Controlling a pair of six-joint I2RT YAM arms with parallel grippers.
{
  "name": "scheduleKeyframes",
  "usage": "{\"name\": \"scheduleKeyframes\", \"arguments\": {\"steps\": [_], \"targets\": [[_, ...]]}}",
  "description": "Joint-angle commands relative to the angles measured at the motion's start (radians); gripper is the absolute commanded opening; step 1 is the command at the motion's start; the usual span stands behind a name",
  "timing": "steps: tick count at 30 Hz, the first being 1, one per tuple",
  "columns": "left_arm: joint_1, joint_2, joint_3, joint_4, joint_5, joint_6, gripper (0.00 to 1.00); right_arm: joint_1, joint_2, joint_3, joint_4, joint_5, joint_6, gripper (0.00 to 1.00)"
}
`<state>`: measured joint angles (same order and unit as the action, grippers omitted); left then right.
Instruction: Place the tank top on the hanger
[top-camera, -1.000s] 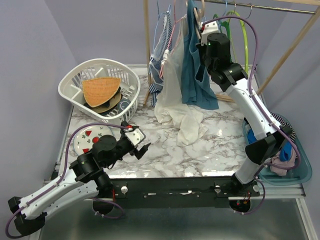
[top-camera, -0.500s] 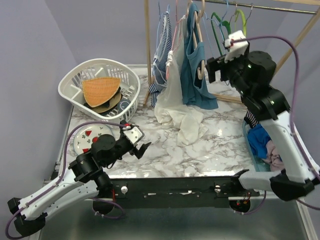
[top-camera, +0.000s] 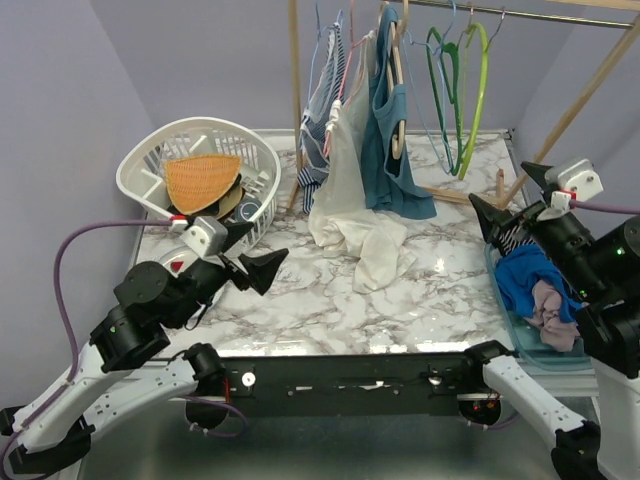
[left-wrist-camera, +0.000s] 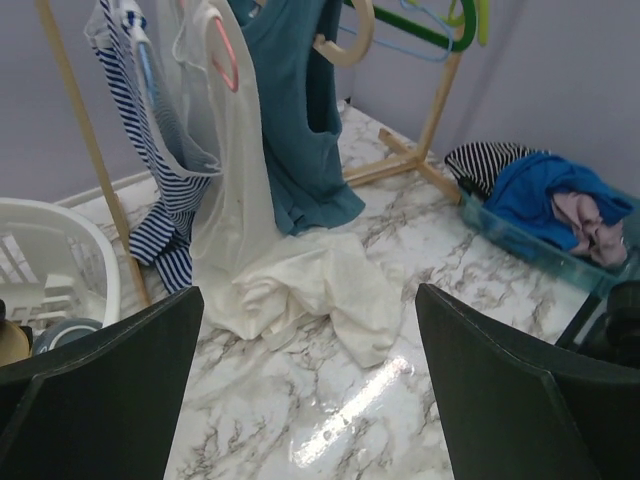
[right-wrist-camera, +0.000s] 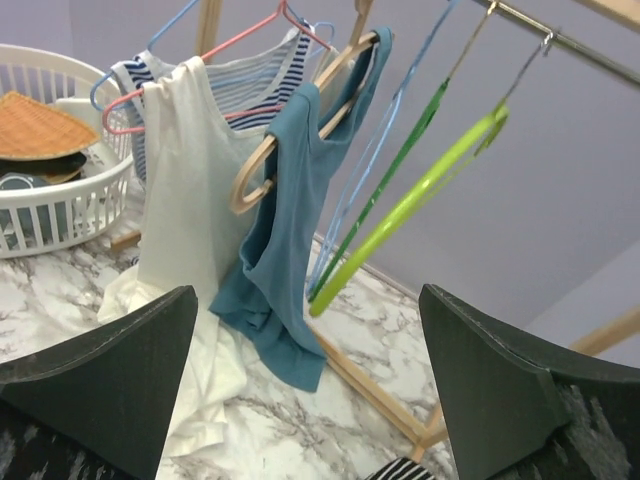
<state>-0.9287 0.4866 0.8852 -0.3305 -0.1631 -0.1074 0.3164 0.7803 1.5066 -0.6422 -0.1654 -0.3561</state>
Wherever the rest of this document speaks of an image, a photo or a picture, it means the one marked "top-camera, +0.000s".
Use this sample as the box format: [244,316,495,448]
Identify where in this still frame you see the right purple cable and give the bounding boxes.
[567,199,640,215]

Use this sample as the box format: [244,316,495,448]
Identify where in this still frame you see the light blue plastic hanger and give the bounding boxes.
[403,0,464,174]

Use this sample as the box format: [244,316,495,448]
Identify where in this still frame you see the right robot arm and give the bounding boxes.
[459,159,639,479]

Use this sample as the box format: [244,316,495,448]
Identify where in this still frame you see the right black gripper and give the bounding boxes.
[468,188,608,295]

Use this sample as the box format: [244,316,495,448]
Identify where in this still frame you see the dark plates in basket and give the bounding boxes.
[192,184,262,222]

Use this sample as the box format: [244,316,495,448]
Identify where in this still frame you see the pink garment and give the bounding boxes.
[527,280,579,353]

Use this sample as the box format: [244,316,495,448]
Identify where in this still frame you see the teal plastic bin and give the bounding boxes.
[484,244,591,373]

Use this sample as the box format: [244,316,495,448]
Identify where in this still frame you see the beige wooden hanger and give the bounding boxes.
[383,0,409,160]

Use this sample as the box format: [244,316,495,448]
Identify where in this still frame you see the dark green plastic hanger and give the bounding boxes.
[425,27,462,176]

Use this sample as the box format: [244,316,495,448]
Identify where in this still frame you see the bright blue garment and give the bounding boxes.
[494,244,582,323]

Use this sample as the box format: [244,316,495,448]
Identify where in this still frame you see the teal blue tank top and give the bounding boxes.
[360,6,437,220]

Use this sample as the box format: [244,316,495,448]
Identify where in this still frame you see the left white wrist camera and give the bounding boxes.
[180,216,228,259]

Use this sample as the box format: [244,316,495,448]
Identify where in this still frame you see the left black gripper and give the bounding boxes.
[166,221,290,329]

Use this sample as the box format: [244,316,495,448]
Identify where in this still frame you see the blue striped garment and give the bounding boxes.
[297,20,346,214]

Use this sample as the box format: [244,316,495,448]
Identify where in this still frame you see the white plastic laundry basket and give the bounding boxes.
[115,117,281,253]

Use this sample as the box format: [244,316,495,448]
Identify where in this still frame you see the lime green hanger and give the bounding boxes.
[457,19,489,180]

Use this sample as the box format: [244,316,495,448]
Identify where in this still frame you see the wooden clothes rack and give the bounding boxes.
[287,1,639,207]

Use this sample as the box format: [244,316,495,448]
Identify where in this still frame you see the pink wire hanger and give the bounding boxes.
[323,0,365,158]

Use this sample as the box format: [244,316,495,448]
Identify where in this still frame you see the light blue wire hanger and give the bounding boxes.
[304,0,346,116]

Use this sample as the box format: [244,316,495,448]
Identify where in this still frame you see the orange woven mat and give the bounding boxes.
[164,154,242,214]

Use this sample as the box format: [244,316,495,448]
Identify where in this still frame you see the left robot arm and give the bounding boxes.
[1,215,289,479]

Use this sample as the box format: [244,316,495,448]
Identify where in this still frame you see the white tank top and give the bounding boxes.
[309,30,415,294]

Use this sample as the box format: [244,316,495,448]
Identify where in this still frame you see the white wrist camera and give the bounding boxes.
[538,159,604,221]
[180,216,228,259]

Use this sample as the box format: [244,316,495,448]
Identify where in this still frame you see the watermelon pattern plate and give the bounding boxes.
[153,246,200,277]

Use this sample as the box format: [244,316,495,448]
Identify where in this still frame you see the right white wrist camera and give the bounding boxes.
[538,159,604,221]

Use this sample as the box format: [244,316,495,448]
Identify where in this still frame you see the black white striped garment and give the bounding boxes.
[492,225,535,257]

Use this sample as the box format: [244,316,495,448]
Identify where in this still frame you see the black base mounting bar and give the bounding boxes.
[196,341,507,418]

